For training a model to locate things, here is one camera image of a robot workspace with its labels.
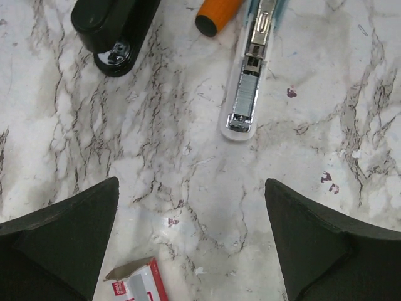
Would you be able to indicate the orange handled screwdriver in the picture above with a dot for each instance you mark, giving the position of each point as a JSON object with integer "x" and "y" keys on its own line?
{"x": 213, "y": 15}

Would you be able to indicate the grey staple strip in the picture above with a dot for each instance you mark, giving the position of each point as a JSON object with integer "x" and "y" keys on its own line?
{"x": 245, "y": 95}

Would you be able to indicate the black stapler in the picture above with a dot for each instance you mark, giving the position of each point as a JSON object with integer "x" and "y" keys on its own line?
{"x": 114, "y": 31}

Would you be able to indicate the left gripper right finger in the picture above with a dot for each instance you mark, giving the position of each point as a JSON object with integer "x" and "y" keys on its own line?
{"x": 327, "y": 255}

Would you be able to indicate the red white staple box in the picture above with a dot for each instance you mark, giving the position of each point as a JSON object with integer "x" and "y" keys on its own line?
{"x": 137, "y": 280}

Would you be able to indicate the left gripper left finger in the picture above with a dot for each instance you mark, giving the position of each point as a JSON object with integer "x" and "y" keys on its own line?
{"x": 56, "y": 253}

